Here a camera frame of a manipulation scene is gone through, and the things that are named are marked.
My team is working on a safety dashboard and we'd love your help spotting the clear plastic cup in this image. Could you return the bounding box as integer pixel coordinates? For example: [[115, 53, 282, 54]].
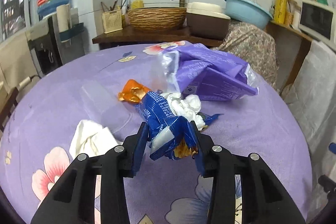
[[80, 81, 131, 133]]

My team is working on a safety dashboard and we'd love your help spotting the blue snack wrapper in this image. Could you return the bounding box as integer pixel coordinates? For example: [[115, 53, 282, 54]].
[[136, 91, 220, 160]]

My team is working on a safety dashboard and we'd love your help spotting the orange peel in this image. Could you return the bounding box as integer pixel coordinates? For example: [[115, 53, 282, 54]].
[[117, 79, 151, 104]]

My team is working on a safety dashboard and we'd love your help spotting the purple floral tablecloth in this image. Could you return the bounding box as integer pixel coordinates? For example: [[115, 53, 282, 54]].
[[1, 42, 312, 223]]

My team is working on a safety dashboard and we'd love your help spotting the crumpled white tissue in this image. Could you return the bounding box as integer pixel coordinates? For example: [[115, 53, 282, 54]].
[[69, 120, 122, 159]]

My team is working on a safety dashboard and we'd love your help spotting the white cloth cover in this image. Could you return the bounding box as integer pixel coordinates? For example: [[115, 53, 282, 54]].
[[284, 41, 335, 222]]

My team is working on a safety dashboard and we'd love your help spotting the wooden chair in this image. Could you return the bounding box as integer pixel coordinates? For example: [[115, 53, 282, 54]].
[[0, 74, 42, 132]]

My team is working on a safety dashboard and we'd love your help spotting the purple plastic package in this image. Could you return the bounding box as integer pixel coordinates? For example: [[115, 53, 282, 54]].
[[153, 44, 259, 101]]

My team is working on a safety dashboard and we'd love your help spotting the water dispenser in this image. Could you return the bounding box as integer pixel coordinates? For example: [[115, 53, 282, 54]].
[[26, 9, 85, 77]]

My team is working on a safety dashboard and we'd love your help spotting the floral cloth cover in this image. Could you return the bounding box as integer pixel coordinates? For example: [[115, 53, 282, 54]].
[[213, 20, 278, 89]]

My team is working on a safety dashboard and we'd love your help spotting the dark wooden counter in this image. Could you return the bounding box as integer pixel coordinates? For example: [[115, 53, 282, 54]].
[[92, 26, 223, 50]]

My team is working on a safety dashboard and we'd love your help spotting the beige chopstick holder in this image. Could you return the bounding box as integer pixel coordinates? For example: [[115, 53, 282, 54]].
[[101, 9, 123, 34]]

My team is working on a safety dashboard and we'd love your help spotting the white microwave oven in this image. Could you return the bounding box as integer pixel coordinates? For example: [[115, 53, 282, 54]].
[[298, 0, 335, 52]]

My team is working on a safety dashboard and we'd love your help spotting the brown white rice cooker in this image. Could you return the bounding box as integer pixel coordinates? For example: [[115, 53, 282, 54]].
[[186, 2, 231, 40]]

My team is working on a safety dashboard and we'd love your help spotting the light blue plastic basin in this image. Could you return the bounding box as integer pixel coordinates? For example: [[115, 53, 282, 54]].
[[224, 0, 273, 30]]

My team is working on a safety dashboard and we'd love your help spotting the window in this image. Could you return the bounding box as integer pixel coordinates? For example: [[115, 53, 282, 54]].
[[1, 0, 31, 42]]

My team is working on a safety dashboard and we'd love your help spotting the woven basin sink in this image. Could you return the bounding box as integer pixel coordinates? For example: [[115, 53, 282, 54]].
[[127, 7, 186, 32]]

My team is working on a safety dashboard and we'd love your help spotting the yellow soap bottle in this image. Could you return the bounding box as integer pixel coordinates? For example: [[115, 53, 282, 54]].
[[131, 0, 144, 10]]

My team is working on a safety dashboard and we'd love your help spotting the yellow box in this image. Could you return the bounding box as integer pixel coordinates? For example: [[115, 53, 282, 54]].
[[273, 0, 287, 24]]

